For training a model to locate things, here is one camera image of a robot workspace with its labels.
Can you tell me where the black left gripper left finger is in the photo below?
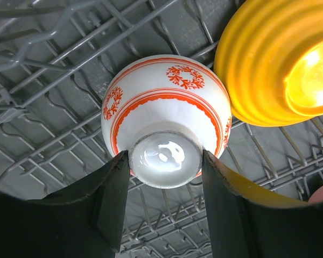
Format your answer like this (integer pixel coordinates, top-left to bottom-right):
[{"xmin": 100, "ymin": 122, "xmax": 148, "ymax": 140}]
[{"xmin": 0, "ymin": 151, "xmax": 130, "ymax": 257}]

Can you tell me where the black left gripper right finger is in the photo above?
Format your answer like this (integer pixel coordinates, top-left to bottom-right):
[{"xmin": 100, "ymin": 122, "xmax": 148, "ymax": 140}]
[{"xmin": 202, "ymin": 151, "xmax": 323, "ymax": 257}]

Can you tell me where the white orange patterned bowl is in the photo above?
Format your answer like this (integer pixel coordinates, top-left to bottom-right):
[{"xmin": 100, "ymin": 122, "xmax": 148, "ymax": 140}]
[{"xmin": 101, "ymin": 55, "xmax": 232, "ymax": 189}]

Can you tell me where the yellow ribbed bowl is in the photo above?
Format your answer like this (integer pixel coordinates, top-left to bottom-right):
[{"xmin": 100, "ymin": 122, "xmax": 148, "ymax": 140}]
[{"xmin": 214, "ymin": 1, "xmax": 323, "ymax": 127}]

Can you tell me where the grey wire dish rack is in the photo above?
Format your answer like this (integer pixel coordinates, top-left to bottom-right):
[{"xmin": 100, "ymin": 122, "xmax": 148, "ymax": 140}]
[{"xmin": 0, "ymin": 1, "xmax": 323, "ymax": 257}]

